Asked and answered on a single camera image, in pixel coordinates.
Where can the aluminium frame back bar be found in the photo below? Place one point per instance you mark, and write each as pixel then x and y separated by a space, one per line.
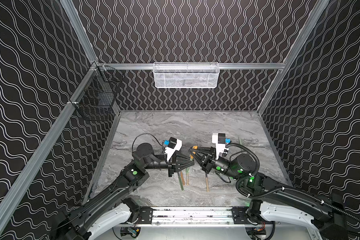
pixel 177 65

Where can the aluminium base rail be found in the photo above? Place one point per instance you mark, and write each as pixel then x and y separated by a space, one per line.
pixel 204 216

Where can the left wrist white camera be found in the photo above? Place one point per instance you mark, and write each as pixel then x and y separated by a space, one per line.
pixel 171 146

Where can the dark green pen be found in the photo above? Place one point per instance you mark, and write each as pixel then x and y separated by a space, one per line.
pixel 181 183

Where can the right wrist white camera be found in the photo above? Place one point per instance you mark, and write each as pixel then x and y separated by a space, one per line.
pixel 221 142

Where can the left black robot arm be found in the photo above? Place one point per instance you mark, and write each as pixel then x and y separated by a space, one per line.
pixel 113 206

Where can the white wire mesh basket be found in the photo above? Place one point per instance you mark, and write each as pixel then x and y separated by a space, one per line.
pixel 186 78

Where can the black wire mesh basket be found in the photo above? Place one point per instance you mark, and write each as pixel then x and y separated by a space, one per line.
pixel 96 100

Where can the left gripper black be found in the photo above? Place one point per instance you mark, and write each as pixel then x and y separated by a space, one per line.
pixel 171 166

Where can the aluminium frame left bar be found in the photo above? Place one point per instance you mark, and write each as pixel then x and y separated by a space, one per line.
pixel 29 172

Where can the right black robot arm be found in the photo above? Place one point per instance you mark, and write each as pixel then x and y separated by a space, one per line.
pixel 329 214

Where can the wrist white camera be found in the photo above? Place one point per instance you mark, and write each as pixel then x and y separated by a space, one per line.
pixel 221 142
pixel 171 146

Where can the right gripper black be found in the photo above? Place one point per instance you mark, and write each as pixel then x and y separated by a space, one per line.
pixel 210 162

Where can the aluminium frame bar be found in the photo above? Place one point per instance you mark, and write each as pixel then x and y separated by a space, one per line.
pixel 29 172
pixel 177 65

